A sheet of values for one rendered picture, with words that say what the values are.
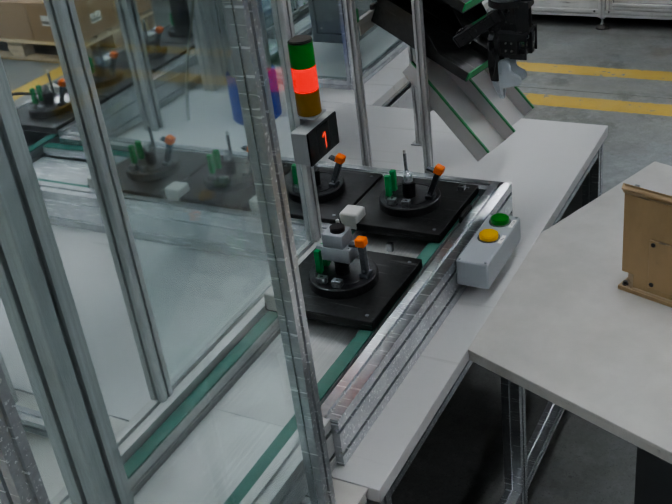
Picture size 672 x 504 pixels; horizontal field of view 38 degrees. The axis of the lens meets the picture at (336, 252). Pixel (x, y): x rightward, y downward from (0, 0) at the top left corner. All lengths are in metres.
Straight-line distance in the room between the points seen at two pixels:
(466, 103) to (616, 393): 0.91
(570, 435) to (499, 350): 1.14
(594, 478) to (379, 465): 1.30
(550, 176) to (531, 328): 0.67
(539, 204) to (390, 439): 0.89
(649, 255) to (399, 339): 0.54
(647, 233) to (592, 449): 1.12
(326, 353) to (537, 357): 0.40
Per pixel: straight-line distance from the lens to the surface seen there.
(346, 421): 1.68
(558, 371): 1.88
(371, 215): 2.20
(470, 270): 2.02
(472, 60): 2.37
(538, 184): 2.52
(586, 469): 2.94
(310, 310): 1.90
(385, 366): 1.79
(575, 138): 2.77
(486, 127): 2.44
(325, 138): 2.03
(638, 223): 2.02
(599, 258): 2.22
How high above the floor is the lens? 2.01
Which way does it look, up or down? 30 degrees down
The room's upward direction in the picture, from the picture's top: 8 degrees counter-clockwise
